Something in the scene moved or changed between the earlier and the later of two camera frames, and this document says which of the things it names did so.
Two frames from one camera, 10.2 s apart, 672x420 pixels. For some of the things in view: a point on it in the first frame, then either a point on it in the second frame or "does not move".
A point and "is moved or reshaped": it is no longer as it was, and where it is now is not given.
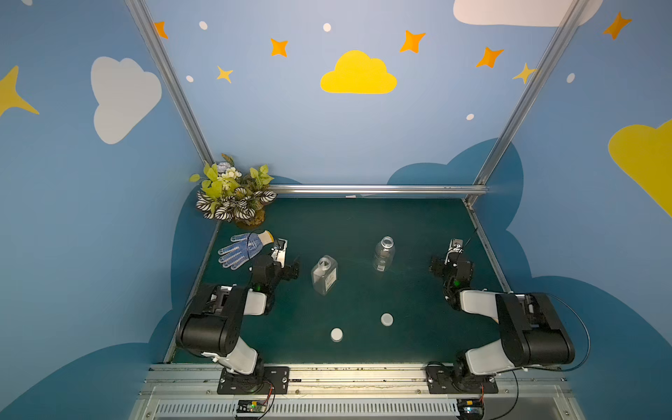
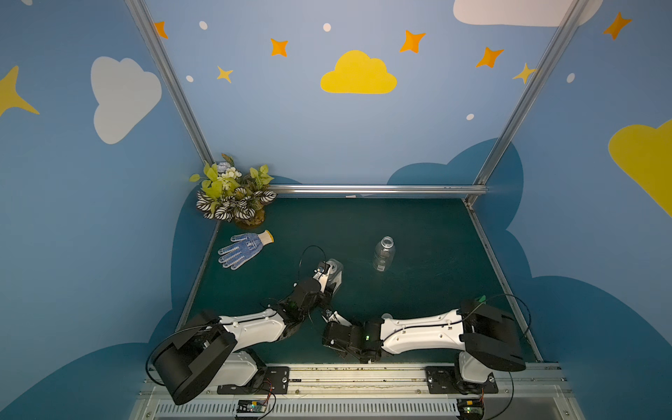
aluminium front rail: x=357 y=392 does not move
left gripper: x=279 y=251 -> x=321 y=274
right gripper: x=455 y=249 -> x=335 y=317
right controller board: x=470 y=409 does not move
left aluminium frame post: x=171 y=81 does not move
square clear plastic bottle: x=325 y=274 is moved or reshaped
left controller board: x=250 y=406 does not move
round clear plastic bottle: x=384 y=254 does not move
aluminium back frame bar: x=445 y=190 does not move
